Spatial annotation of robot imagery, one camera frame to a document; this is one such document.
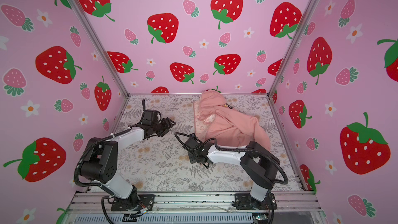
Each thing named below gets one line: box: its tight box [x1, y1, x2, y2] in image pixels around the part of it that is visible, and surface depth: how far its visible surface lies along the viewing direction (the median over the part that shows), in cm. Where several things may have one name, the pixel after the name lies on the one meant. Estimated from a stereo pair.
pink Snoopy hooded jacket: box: [193, 89, 271, 151], surface depth 97 cm
